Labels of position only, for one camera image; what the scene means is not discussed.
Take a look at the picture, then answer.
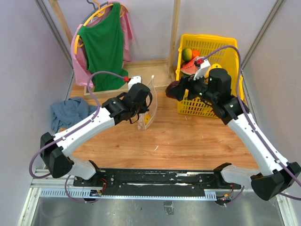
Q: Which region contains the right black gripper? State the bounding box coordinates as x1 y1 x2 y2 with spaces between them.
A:
169 70 217 104

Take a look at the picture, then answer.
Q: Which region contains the red apple toy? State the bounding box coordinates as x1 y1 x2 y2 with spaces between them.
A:
165 81 179 99

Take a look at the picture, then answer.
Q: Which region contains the clear polka dot zip bag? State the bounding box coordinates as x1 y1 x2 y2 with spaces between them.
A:
137 75 158 131

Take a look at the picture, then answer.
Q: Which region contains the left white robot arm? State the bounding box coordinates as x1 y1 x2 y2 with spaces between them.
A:
40 83 152 186

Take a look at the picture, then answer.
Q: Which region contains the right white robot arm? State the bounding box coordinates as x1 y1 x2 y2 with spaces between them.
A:
166 68 301 201

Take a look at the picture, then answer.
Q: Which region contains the green tank top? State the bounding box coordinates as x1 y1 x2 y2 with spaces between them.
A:
78 2 128 92

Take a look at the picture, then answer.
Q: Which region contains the watermelon slice toy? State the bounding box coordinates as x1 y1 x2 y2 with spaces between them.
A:
180 56 198 75

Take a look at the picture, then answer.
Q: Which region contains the wooden clothes rack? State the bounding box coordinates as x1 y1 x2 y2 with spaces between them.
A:
48 0 181 98

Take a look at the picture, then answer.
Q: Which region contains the green orange mango toy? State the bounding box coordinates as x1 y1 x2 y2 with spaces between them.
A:
182 48 192 62

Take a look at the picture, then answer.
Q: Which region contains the orange tangerine toy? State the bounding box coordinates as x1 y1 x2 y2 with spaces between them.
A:
192 50 201 58

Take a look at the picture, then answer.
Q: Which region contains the yellow lemon toy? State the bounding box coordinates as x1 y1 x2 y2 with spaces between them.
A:
212 64 222 69

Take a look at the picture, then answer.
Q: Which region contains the pink shirt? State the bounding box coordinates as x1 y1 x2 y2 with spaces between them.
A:
71 13 133 86

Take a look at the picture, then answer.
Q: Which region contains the yellow plastic basket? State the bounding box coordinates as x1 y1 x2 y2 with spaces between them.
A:
176 34 239 118

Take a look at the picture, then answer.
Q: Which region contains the blue crumpled cloth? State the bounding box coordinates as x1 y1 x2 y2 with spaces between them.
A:
50 97 97 132

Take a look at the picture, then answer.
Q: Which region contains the yellow clothes hanger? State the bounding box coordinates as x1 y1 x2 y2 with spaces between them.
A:
71 0 129 55

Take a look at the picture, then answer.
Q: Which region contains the grey clothes hanger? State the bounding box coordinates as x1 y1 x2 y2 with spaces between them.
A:
86 0 109 11

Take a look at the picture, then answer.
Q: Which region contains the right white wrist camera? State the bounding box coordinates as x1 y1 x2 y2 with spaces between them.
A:
193 57 211 81

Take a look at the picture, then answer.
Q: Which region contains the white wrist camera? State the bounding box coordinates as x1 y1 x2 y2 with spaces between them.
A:
127 75 142 90
193 57 211 81

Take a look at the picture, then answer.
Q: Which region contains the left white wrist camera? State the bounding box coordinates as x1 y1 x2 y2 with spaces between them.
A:
127 75 142 90

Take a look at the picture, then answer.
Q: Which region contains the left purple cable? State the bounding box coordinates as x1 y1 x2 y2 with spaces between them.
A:
28 71 129 203

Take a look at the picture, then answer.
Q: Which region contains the purple cable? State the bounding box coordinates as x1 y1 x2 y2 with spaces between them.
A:
28 71 129 203
199 44 301 205

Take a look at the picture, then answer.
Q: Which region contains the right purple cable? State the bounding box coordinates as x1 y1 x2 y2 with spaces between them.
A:
199 44 301 205

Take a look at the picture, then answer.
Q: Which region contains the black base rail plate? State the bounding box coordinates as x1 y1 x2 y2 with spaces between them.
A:
73 168 241 198

